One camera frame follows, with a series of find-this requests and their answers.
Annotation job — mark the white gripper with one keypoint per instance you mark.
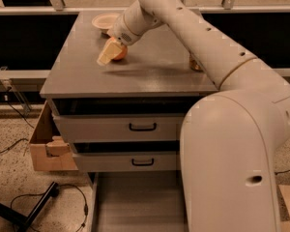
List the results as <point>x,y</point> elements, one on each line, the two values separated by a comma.
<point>120,30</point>

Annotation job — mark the orange fruit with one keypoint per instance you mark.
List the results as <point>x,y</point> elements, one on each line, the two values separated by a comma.
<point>115,50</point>

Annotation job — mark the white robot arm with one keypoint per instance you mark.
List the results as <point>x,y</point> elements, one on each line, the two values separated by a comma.
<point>228,139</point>

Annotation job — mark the grey drawer cabinet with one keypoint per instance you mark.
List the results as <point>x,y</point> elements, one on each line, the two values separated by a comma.
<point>155,78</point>

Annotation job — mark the grey top drawer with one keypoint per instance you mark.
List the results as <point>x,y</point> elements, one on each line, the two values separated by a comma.
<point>121,128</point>

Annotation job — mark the grey drawer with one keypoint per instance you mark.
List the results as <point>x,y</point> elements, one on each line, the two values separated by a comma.
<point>149,201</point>
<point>121,128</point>
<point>124,162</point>

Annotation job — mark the grey middle drawer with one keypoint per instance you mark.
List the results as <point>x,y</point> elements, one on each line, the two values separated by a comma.
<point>124,162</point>

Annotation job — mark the grey bottom drawer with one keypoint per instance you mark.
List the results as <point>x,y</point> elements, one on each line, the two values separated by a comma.
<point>149,201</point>

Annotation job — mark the white paper bowl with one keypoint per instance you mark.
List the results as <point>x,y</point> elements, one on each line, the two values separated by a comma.
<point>104,22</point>

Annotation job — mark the gold soda can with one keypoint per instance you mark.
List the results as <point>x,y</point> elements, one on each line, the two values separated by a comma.
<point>193,64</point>

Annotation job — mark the open cardboard box left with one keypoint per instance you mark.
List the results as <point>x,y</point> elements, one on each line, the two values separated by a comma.
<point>49,152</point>

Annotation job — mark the black stand leg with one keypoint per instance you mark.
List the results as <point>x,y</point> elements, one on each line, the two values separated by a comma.
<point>24,218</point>

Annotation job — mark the metal railing frame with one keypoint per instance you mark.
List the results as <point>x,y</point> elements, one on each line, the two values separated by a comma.
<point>32,76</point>

